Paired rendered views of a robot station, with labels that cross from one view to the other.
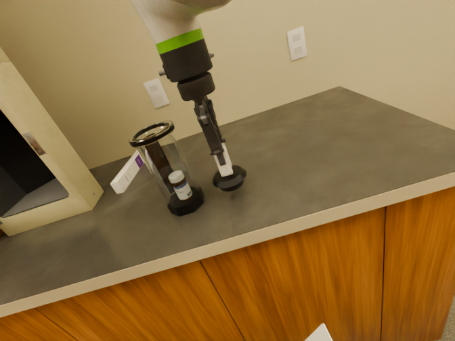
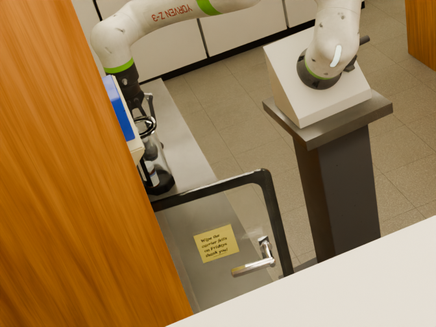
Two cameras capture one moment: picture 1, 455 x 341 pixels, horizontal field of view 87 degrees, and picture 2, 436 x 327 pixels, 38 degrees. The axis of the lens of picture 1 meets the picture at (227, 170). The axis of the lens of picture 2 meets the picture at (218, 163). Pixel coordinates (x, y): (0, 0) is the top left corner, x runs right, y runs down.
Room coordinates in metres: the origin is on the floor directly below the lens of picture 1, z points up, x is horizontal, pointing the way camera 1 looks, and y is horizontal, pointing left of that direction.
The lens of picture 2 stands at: (0.73, 1.75, 2.11)
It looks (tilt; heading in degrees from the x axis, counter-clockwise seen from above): 35 degrees down; 257
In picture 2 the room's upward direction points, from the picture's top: 16 degrees counter-clockwise
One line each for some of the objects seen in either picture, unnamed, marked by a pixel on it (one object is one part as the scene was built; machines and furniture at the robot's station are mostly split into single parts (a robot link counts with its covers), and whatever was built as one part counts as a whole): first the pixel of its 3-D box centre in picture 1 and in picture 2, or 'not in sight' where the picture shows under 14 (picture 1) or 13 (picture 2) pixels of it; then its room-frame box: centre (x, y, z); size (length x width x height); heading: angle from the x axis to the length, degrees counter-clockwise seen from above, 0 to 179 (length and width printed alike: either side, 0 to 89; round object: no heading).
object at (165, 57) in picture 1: (185, 63); (122, 74); (0.53, 0.00, 1.27); 0.12 x 0.09 x 0.06; 83
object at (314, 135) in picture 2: not in sight; (324, 106); (-0.07, 0.08, 0.92); 0.32 x 0.32 x 0.04; 0
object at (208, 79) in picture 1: (200, 98); (130, 95); (0.53, 0.00, 1.20); 0.08 x 0.07 x 0.09; 173
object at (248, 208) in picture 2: not in sight; (216, 265); (0.58, 0.82, 1.19); 0.30 x 0.01 x 0.40; 168
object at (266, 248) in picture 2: not in sight; (252, 261); (0.51, 0.86, 1.20); 0.10 x 0.05 x 0.03; 168
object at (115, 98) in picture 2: not in sight; (96, 115); (0.68, 0.71, 1.56); 0.10 x 0.10 x 0.09; 85
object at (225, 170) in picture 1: (223, 163); not in sight; (0.51, 0.00, 1.04); 0.03 x 0.01 x 0.07; 83
